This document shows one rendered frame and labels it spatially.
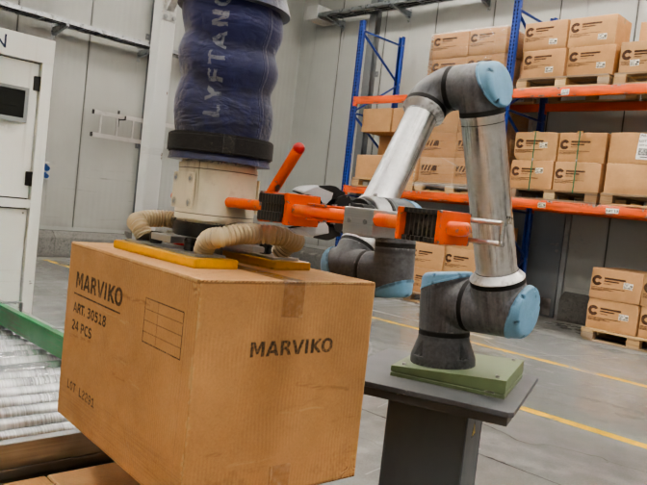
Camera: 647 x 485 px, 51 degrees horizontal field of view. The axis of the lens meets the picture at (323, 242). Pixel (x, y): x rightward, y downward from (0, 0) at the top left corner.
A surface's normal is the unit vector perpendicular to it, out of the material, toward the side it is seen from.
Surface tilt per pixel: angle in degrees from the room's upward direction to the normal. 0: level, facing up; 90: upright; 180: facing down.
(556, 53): 88
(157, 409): 90
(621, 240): 90
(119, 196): 88
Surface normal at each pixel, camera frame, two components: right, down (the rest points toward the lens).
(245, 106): 0.54, -0.13
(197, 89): -0.28, -0.25
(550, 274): -0.69, -0.04
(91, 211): 0.71, 0.11
